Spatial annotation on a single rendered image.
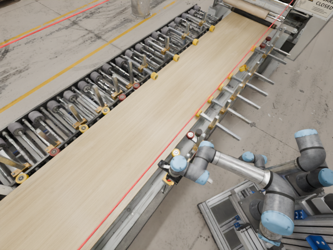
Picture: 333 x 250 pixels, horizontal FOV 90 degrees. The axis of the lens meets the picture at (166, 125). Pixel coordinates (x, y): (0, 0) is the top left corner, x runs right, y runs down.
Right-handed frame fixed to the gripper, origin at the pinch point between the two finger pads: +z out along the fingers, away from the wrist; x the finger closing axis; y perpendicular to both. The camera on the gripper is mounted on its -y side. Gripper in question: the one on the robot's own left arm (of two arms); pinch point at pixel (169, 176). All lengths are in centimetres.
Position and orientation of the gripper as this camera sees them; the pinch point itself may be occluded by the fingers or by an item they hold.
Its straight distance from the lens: 115.4
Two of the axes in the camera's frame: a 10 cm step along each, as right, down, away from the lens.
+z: -0.7, 5.0, 8.6
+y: 7.8, 5.6, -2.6
